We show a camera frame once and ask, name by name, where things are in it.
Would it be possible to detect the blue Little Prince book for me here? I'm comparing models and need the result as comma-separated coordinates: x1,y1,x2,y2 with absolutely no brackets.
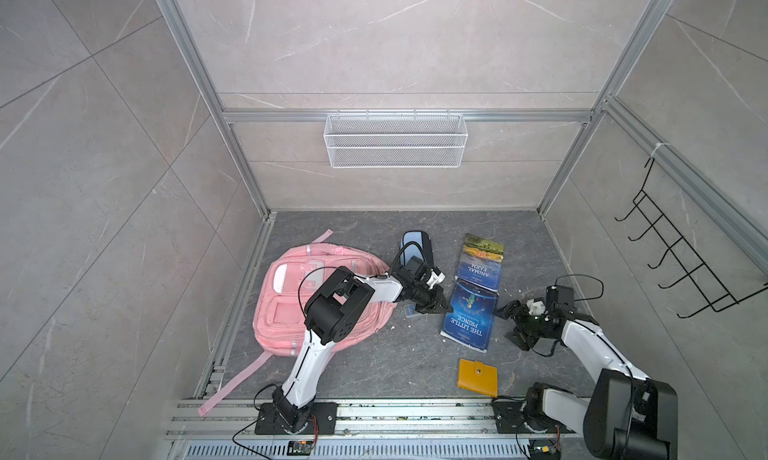
440,279,498,353

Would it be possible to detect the light blue pencil case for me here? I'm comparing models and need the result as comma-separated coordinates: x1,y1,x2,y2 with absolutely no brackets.
399,230,434,266

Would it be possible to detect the Animal Farm book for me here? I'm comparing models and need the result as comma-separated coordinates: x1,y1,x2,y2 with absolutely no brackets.
457,234,504,292

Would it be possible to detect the pink student backpack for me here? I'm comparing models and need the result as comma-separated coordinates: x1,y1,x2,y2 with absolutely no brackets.
198,233,402,415

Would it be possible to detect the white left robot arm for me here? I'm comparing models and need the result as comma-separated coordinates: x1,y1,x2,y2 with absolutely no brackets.
254,253,452,433

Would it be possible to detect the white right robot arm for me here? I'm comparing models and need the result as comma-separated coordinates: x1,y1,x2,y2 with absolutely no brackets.
494,285,678,459

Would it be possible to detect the clear plastic ruler case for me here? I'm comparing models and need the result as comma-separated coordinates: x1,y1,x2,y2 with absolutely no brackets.
404,304,419,318

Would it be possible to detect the yellow leather wallet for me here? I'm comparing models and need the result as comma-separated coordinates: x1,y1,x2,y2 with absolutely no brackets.
457,359,498,397

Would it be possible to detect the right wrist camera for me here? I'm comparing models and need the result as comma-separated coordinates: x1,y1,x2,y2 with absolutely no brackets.
526,299,547,317

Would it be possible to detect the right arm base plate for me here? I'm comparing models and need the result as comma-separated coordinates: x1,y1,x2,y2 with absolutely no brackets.
490,397,574,435

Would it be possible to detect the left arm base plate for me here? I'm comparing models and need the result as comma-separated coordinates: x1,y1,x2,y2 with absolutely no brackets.
254,402,339,435

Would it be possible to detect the black wire hook rack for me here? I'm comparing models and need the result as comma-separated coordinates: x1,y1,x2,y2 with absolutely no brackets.
614,158,767,320

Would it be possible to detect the white wire mesh basket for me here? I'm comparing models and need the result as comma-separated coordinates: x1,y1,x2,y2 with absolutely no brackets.
323,113,468,169

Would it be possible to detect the aluminium mounting rail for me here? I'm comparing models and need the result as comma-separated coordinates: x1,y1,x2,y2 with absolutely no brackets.
164,398,664,441

